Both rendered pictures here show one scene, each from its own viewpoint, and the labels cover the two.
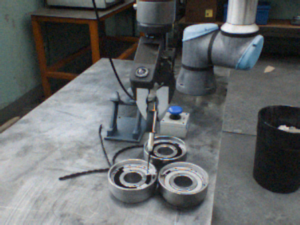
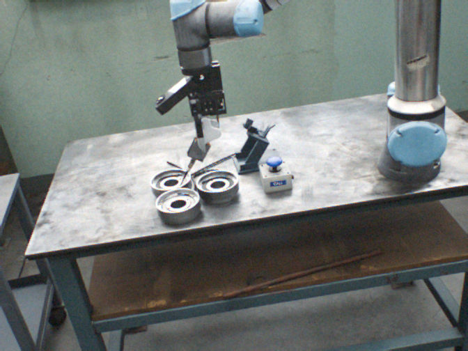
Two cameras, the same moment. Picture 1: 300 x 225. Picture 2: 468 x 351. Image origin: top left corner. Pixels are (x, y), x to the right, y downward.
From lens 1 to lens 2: 1.20 m
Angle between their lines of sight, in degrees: 62
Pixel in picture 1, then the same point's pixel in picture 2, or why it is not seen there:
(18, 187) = (152, 153)
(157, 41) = (187, 81)
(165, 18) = (183, 64)
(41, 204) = (140, 167)
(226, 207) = not seen: outside the picture
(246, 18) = (400, 90)
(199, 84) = (386, 160)
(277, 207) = not seen: outside the picture
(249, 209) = not seen: outside the picture
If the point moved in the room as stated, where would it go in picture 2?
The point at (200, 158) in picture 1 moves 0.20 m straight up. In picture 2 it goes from (235, 210) to (225, 136)
